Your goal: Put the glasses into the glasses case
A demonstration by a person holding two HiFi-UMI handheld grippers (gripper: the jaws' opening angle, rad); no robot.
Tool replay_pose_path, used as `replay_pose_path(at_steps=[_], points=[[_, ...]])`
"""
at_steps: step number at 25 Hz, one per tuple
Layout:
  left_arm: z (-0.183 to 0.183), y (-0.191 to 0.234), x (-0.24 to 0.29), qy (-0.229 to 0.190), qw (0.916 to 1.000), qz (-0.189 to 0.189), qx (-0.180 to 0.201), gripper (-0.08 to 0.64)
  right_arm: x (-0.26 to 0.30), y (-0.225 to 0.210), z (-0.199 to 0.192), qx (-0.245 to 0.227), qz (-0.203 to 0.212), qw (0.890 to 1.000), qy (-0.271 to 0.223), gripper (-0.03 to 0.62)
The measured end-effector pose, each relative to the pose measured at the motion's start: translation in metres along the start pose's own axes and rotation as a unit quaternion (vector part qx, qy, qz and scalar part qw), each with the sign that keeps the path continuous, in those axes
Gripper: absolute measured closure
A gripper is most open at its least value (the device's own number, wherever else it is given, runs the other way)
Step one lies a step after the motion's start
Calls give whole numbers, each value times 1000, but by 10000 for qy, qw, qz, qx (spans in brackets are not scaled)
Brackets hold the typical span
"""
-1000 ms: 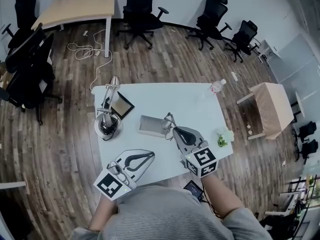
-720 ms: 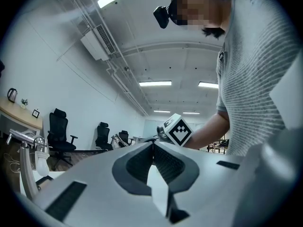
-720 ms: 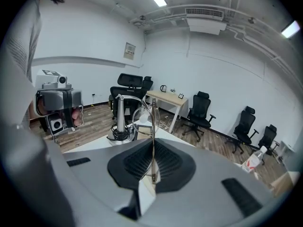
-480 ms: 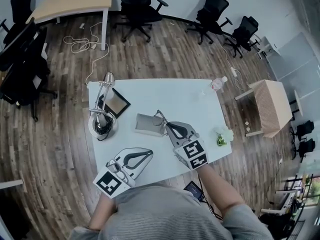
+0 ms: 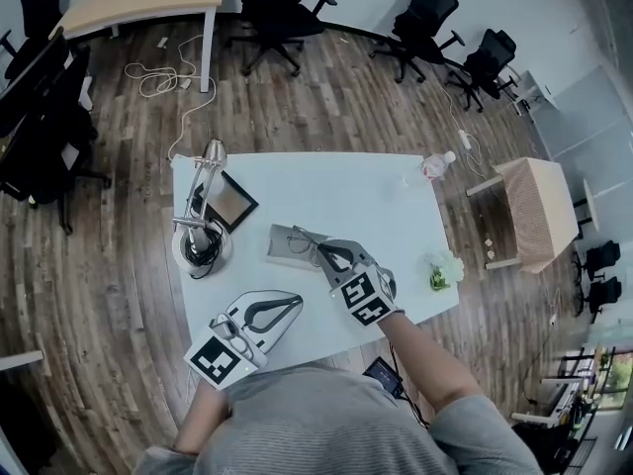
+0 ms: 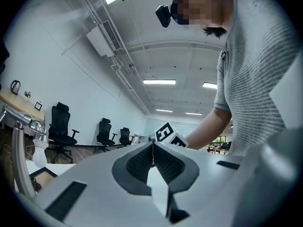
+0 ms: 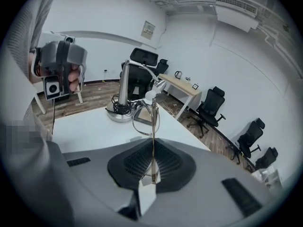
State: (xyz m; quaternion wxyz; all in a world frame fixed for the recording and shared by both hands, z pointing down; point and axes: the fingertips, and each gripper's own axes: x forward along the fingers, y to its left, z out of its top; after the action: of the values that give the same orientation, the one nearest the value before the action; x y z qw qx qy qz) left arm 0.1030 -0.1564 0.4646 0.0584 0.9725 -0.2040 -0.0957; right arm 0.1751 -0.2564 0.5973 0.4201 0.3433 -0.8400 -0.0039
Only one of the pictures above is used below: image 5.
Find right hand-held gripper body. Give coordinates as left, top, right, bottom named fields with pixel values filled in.
left=328, top=262, right=402, bottom=328

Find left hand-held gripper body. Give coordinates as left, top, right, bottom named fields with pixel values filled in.
left=183, top=308, right=271, bottom=392

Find thin metal-framed eyeglasses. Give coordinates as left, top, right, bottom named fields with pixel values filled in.
left=286, top=224, right=330, bottom=269

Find grey glasses case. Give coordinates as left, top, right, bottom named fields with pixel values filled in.
left=264, top=223, right=337, bottom=271

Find person's left forearm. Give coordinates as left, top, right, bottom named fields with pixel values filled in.
left=172, top=378, right=231, bottom=457

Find person's right forearm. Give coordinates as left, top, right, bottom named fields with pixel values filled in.
left=380, top=309, right=484, bottom=423

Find silver desk lamp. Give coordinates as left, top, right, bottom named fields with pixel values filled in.
left=170, top=139, right=233, bottom=280

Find black device box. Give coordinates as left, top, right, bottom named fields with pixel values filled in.
left=363, top=356, right=405, bottom=398

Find white flowers in vase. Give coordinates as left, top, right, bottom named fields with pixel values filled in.
left=425, top=249, right=466, bottom=294

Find person's grey striped shirt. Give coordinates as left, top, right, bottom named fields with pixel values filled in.
left=137, top=363, right=545, bottom=475

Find clear plastic water bottle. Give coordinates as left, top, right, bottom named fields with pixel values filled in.
left=420, top=149, right=458, bottom=181

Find table with checkered tablecloth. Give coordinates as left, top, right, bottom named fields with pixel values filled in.
left=465, top=156, right=580, bottom=274

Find black mesh office chair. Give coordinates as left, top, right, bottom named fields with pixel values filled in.
left=0, top=26, right=113, bottom=237
left=576, top=275, right=623, bottom=324
left=0, top=0, right=65, bottom=81
left=368, top=0, right=466, bottom=84
left=573, top=238, right=622, bottom=282
left=444, top=28, right=519, bottom=113
left=225, top=0, right=338, bottom=77

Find round white table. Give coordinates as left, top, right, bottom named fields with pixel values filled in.
left=573, top=178, right=602, bottom=239

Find small white desk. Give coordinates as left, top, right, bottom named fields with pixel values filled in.
left=511, top=69, right=560, bottom=118

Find black picture frame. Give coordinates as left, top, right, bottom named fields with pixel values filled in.
left=192, top=169, right=260, bottom=232

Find coiled white cable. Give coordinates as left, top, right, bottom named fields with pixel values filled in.
left=123, top=35, right=219, bottom=162

